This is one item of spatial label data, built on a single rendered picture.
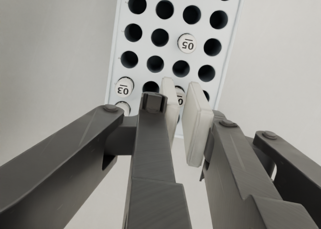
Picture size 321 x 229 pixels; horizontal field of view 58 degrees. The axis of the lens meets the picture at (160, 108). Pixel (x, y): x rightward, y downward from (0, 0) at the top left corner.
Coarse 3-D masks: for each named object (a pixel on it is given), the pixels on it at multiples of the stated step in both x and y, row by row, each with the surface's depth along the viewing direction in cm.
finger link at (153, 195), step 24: (144, 96) 13; (144, 120) 12; (144, 144) 10; (168, 144) 10; (144, 168) 8; (168, 168) 8; (144, 192) 6; (168, 192) 6; (144, 216) 5; (168, 216) 6
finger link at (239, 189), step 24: (216, 120) 14; (216, 144) 12; (240, 144) 11; (216, 168) 11; (240, 168) 9; (216, 192) 10; (240, 192) 8; (264, 192) 8; (216, 216) 10; (240, 216) 7; (264, 216) 6; (288, 216) 6
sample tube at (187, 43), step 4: (180, 36) 21; (184, 36) 19; (188, 36) 19; (192, 36) 19; (180, 40) 19; (184, 40) 19; (188, 40) 19; (192, 40) 19; (180, 44) 19; (184, 44) 19; (188, 44) 19; (192, 44) 19; (196, 44) 19; (180, 48) 19; (184, 48) 19; (188, 48) 19; (192, 48) 19; (184, 52) 19; (188, 52) 19; (192, 52) 19
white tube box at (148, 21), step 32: (128, 0) 20; (160, 0) 20; (192, 0) 20; (224, 0) 22; (128, 32) 23; (160, 32) 23; (192, 32) 20; (224, 32) 20; (128, 64) 23; (160, 64) 24; (192, 64) 21; (224, 64) 21; (128, 96) 22
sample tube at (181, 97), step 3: (177, 87) 21; (180, 87) 22; (177, 90) 20; (180, 90) 20; (177, 93) 20; (180, 93) 20; (183, 93) 20; (177, 96) 20; (180, 96) 20; (183, 96) 20; (180, 99) 20; (183, 99) 20; (180, 102) 20; (183, 102) 20; (180, 105) 20
